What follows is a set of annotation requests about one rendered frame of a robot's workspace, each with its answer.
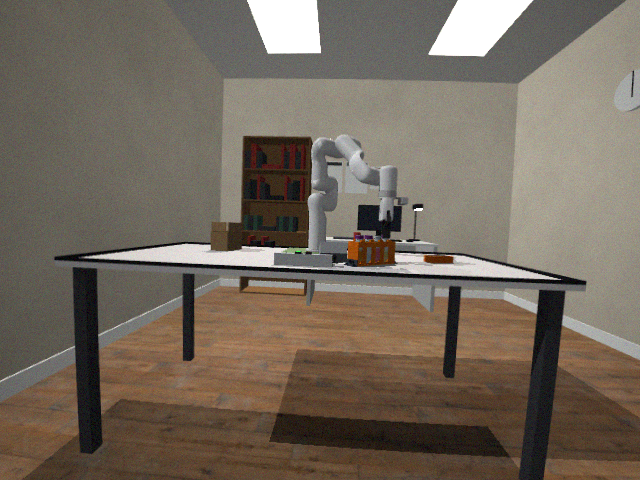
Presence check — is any small brown cardboard box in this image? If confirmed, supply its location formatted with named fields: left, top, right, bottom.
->
left=211, top=222, right=242, bottom=251

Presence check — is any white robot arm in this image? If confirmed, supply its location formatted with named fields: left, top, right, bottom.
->
left=306, top=135, right=408, bottom=252

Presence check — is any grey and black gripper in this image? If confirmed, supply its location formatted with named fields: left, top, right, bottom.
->
left=378, top=197, right=396, bottom=238

